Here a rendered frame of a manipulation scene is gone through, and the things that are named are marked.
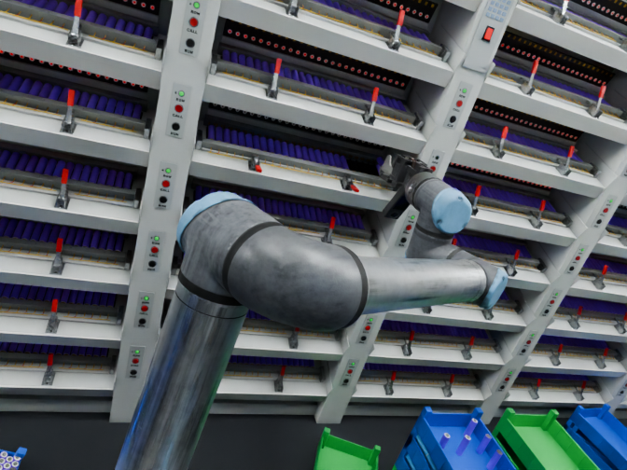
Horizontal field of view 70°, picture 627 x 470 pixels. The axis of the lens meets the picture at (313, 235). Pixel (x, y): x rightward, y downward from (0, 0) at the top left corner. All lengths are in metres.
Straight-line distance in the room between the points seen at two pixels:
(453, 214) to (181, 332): 0.62
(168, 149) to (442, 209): 0.65
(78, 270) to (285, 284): 0.88
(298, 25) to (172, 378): 0.80
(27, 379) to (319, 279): 1.17
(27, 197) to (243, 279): 0.81
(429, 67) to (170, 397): 0.97
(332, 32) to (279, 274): 0.74
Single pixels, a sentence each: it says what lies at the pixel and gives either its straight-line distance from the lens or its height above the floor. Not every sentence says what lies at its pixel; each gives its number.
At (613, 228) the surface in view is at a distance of 2.00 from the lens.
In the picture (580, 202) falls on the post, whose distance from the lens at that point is 1.82.
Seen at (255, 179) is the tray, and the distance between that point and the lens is 1.19.
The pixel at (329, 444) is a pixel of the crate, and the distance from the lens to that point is 1.71.
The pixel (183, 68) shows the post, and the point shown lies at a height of 1.09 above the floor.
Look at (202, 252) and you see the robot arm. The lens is 0.61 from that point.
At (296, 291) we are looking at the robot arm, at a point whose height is 0.96.
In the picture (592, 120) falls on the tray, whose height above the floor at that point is 1.25.
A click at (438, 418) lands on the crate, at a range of 1.47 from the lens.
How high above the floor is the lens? 1.22
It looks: 22 degrees down
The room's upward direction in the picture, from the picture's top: 18 degrees clockwise
